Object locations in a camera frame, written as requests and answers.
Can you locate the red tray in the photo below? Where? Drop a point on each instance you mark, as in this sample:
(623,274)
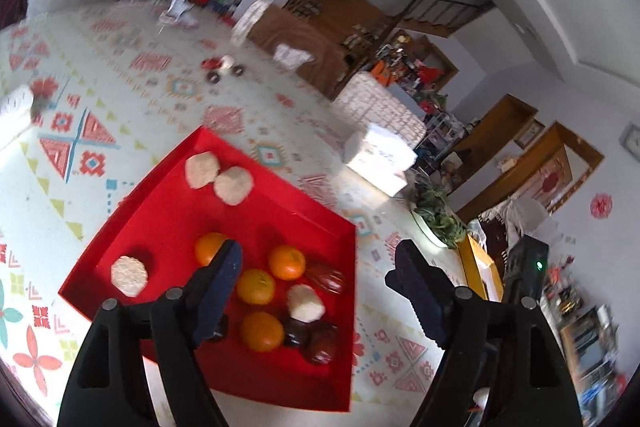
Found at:
(170,227)

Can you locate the orange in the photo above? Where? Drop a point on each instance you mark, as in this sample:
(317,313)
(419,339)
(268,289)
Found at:
(286,262)
(207,248)
(261,332)
(255,287)

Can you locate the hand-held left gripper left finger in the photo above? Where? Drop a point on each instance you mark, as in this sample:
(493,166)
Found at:
(225,277)

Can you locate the white tissue box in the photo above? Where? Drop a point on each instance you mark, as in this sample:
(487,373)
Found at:
(380,154)

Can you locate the red date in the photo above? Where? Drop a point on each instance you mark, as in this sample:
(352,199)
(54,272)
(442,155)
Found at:
(211,63)

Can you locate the small white round lid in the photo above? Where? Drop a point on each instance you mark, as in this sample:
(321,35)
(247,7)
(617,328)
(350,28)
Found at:
(227,62)

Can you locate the green potted plant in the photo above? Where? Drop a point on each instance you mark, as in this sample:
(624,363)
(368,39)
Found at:
(437,212)

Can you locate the white patterned chair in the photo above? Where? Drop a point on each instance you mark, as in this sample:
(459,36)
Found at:
(380,107)
(250,19)

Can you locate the black stair railing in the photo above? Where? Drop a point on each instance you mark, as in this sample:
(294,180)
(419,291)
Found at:
(445,14)

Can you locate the wooden door frame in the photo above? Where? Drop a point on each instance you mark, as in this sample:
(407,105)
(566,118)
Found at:
(590,147)
(515,109)

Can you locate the dark red plum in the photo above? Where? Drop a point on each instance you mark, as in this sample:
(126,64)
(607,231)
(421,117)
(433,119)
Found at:
(322,343)
(326,279)

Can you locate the red paper wall cutting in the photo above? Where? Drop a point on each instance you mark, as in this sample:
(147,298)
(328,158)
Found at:
(601,205)

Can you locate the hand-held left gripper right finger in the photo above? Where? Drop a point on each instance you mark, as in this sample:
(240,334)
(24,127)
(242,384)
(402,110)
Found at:
(417,289)

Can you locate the grey rectangular device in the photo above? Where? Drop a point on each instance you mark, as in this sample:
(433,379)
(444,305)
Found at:
(15,107)

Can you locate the yellow cabinet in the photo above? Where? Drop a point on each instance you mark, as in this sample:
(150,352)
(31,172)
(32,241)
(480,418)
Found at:
(477,264)

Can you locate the beige rice cake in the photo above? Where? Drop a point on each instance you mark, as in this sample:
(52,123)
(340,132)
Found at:
(202,169)
(233,185)
(305,303)
(129,276)

